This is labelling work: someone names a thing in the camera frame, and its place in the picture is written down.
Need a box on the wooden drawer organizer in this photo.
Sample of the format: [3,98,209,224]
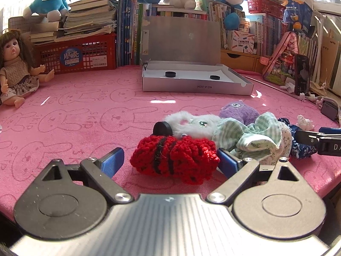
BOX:
[221,48,267,73]

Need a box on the blue floral scrunchie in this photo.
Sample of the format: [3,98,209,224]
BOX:
[277,117,319,160]

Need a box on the pink rabbit print tablecloth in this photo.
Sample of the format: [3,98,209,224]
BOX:
[0,65,341,224]

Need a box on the black portrait card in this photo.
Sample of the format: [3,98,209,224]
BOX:
[294,54,310,96]

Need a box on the row of pastel spine books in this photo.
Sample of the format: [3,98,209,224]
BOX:
[248,13,289,57]

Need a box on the grey grid board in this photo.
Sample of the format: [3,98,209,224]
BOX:
[8,15,40,34]

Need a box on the white plastic rack frame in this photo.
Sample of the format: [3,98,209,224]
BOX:
[310,13,329,83]

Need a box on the white printed carton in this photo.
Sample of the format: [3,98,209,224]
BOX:
[226,30,257,55]

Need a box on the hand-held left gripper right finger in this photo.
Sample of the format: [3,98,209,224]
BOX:
[206,148,304,204]

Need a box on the brown-haired baby doll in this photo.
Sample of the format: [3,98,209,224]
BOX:
[0,29,55,109]

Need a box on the row of colourful books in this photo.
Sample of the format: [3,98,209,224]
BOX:
[139,0,248,23]

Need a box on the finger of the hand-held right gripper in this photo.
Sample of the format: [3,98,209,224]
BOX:
[295,129,320,146]
[319,127,341,136]

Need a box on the white fluffy plush toy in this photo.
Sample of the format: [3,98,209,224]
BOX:
[164,111,221,140]

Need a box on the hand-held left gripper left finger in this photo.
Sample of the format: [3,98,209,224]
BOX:
[40,147,134,205]

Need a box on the small white lace scrunchie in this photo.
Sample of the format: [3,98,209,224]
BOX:
[297,115,315,130]

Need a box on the small stack of grey books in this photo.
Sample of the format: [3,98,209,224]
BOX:
[29,21,60,45]

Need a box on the white charger cable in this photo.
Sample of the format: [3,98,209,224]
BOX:
[300,93,341,108]

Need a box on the brown cardboard box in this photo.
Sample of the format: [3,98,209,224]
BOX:
[318,29,341,91]

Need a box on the purple plush toy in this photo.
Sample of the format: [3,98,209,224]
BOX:
[219,100,259,126]

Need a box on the tall stack of worn books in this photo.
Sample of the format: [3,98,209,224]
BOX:
[55,0,119,42]

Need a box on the black power adapter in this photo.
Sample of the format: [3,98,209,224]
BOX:
[320,103,339,120]

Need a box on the red plastic basket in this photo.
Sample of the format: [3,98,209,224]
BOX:
[247,0,285,20]

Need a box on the red plastic crate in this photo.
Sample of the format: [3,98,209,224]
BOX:
[33,33,117,74]

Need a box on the green checked scrunchie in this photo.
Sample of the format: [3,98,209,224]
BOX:
[212,112,293,165]

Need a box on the red crochet scrunchie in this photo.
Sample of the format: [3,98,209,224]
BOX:
[130,135,220,185]

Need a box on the grey cardboard box with lid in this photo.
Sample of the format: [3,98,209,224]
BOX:
[140,15,254,96]

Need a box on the blue cat plush toy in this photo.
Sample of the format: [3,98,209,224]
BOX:
[23,0,69,22]

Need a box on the row of upright blue books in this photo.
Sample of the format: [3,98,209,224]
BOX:
[116,0,142,67]

